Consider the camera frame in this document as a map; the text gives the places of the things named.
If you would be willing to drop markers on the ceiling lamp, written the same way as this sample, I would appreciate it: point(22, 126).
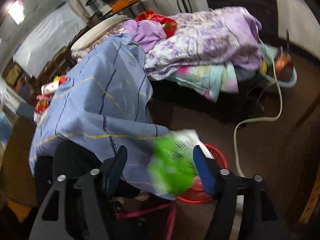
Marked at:
point(16, 11)

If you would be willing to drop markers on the red blanket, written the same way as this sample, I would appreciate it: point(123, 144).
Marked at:
point(168, 24)

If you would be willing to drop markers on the red snack bag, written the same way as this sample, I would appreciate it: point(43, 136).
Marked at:
point(43, 102)

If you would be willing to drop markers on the lilac garment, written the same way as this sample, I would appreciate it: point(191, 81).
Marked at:
point(146, 33)

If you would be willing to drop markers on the floral folded quilt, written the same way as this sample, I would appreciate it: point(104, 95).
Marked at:
point(78, 55)

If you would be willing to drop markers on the light blue basin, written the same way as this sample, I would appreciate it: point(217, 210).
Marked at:
point(287, 78)

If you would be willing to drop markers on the orange box on stand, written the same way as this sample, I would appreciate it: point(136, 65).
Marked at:
point(120, 5)

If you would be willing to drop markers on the copper pan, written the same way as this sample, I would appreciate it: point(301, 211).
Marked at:
point(284, 59)

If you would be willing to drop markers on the cream pillow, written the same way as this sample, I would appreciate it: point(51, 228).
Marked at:
point(97, 31)

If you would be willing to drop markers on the person's black trouser leg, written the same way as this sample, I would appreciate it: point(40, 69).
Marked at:
point(69, 159)

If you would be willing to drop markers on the pastel tie-dye quilt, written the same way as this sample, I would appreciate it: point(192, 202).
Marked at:
point(208, 80)

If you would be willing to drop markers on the purple floral blanket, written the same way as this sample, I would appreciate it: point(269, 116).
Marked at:
point(229, 34)

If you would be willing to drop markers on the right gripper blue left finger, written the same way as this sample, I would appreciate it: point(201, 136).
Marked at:
point(113, 170)

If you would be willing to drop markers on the blue striped bed sheet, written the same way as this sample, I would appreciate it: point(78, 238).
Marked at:
point(103, 105)

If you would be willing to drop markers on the white covered shelf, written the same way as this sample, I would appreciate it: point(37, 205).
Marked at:
point(56, 31)

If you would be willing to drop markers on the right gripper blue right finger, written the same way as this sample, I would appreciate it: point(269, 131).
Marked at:
point(207, 179)

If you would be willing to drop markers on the clear pink snack package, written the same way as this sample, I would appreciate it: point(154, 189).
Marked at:
point(52, 87)

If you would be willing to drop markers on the green plastic wrapper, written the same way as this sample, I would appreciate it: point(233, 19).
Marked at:
point(172, 169)

